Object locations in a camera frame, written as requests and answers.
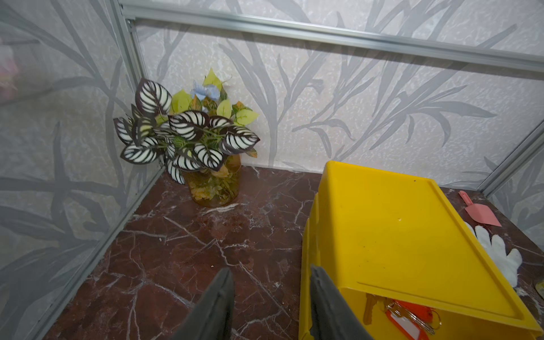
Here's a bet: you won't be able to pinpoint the pink plastic scoop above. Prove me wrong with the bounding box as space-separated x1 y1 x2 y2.
458 191 501 227

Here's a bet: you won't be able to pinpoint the yellow drawer cabinet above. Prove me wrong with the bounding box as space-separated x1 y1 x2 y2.
298 161 543 339

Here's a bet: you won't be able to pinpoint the keys with red tags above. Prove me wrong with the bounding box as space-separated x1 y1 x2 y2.
363 293 442 339

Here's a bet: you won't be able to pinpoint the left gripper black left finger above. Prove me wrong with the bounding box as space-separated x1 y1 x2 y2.
170 268 235 340

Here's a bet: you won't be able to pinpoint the artificial plant in vase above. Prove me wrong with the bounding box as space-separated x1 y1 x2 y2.
113 71 260 208

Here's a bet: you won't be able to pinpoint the white work glove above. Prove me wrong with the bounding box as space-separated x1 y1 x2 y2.
466 222 523 288

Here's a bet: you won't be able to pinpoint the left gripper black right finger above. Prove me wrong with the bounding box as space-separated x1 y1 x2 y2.
310 265 372 340

